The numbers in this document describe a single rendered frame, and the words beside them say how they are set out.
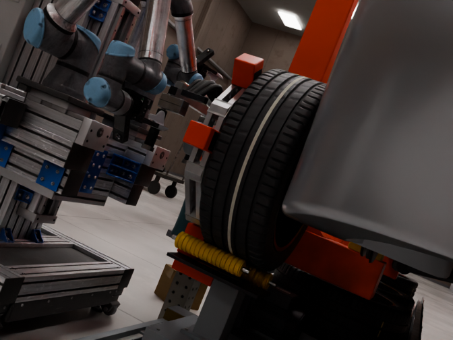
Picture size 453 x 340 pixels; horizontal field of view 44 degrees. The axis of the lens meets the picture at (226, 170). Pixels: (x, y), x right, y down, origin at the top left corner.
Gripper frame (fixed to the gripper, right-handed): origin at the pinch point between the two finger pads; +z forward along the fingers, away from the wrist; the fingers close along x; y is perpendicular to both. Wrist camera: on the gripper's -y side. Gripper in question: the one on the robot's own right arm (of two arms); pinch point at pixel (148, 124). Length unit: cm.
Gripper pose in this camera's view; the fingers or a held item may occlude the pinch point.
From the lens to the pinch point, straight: 190.9
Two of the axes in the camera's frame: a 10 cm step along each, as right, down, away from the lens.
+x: -8.7, -3.3, 3.5
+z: 3.2, 1.4, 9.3
